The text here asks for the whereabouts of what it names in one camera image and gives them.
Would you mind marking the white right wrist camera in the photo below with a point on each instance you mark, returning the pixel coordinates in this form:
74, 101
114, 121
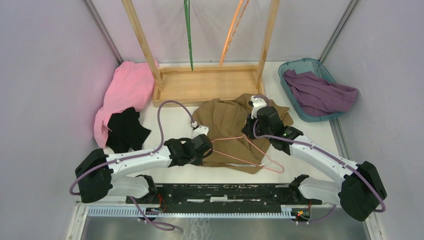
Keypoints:
258, 102

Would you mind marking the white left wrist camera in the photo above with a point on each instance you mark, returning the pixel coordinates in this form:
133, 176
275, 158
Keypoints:
198, 129

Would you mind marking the green hanger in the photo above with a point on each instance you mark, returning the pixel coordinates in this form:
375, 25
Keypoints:
187, 11

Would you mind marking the purple garment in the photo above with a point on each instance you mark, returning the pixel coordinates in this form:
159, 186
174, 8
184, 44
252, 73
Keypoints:
318, 97

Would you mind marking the wooden clothes rack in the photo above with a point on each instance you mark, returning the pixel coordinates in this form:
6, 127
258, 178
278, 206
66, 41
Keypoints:
194, 85

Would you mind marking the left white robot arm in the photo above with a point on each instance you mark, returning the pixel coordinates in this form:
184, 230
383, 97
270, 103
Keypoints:
102, 175

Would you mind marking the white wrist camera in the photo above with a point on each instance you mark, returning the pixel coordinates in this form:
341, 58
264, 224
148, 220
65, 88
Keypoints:
258, 102
198, 129

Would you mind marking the pink garment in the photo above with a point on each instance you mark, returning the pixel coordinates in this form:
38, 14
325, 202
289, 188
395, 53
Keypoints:
132, 86

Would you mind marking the orange wavy hanger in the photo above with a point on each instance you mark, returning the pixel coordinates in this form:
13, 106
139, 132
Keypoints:
236, 19

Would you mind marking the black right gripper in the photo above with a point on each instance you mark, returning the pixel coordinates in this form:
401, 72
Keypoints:
247, 129

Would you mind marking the teal plastic bin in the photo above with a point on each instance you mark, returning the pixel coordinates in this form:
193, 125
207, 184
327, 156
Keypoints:
300, 66

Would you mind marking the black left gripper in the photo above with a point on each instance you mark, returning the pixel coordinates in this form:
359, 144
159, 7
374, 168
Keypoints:
198, 161

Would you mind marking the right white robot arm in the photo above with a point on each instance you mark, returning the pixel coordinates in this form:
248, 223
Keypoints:
356, 187

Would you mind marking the tan brown pleated skirt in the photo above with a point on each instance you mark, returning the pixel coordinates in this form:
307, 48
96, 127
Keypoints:
224, 118

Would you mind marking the black garment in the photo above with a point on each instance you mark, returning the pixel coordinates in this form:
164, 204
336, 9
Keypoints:
125, 131

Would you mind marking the pink thin hanger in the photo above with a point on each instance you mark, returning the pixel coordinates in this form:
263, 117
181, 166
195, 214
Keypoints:
242, 154

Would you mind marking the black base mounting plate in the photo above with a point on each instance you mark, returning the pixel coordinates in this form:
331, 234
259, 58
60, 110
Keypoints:
225, 198

